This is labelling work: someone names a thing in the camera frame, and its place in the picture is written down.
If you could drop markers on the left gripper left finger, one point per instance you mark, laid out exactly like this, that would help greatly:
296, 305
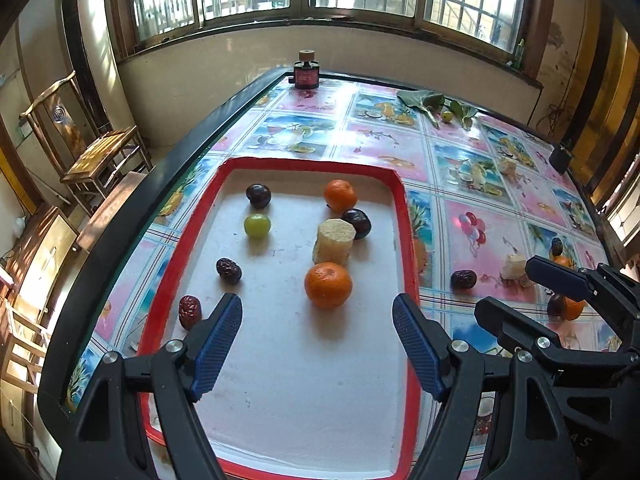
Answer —
107, 439

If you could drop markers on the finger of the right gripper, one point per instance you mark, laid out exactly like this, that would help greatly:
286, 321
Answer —
613, 295
515, 331

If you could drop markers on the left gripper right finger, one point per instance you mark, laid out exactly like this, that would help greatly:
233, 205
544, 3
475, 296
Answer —
527, 437

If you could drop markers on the orange tangerine placed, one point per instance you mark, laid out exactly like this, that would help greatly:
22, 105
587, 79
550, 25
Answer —
340, 196
572, 309
328, 285

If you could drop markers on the dark wrinkled date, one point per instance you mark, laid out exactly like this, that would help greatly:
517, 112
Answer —
463, 279

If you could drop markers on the red jujube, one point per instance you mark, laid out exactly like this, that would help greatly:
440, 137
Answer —
190, 311

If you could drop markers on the dark small date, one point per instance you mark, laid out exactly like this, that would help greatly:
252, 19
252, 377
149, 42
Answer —
229, 271

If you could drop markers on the dark purple plum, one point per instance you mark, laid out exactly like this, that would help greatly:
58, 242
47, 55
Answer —
556, 306

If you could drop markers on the orange tangerine far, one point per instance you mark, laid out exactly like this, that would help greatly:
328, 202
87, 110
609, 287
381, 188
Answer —
563, 260

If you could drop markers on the dark date far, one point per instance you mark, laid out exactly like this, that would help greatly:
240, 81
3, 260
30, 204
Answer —
556, 247

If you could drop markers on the black cup with stick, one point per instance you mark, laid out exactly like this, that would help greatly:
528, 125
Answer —
560, 158

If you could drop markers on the far sugarcane piece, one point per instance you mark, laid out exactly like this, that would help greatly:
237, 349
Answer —
506, 166

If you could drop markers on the red rimmed white tray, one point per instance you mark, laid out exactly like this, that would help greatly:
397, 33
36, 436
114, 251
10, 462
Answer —
305, 393

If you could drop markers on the small green fruit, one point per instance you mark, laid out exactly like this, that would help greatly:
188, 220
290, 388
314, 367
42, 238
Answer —
446, 116

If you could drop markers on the green leaves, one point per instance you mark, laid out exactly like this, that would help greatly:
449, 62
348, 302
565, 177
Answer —
432, 103

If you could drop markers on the green grape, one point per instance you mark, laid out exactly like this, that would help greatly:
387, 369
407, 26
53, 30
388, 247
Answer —
257, 226

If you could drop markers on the small dark grape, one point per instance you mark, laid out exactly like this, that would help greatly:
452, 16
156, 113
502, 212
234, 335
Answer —
259, 195

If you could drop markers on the wooden chair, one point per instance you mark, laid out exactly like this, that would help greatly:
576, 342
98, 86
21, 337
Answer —
90, 161

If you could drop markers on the red perfume bottle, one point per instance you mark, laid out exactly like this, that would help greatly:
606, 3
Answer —
306, 71

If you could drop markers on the white standing air conditioner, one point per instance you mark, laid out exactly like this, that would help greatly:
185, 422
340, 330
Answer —
87, 47

